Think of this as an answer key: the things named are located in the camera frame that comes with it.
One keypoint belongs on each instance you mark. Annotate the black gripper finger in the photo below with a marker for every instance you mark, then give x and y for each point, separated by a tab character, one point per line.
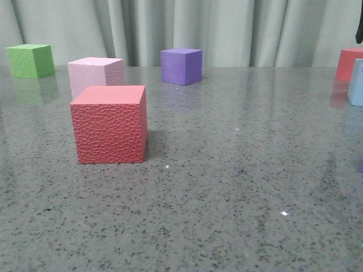
359	33

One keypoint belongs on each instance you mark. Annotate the cracked light blue foam cube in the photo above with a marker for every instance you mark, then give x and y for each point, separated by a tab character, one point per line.
355	94

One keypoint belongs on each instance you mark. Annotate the smooth red foam cube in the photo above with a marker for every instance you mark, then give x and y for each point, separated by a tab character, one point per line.
346	63

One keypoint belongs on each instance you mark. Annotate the grey-green curtain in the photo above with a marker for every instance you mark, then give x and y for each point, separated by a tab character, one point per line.
230	33

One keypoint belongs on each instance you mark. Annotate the light purple foam cube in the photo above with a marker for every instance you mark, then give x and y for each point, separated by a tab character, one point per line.
361	165

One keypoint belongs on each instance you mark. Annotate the dark purple foam cube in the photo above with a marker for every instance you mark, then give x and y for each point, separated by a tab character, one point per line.
181	66

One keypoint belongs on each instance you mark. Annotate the textured red foam cube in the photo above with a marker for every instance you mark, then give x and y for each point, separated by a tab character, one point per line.
110	124

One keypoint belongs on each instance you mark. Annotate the pink foam cube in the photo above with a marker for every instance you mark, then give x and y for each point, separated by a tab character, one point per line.
95	71

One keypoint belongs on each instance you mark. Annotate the green foam cube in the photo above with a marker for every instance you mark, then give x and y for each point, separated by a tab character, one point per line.
30	60

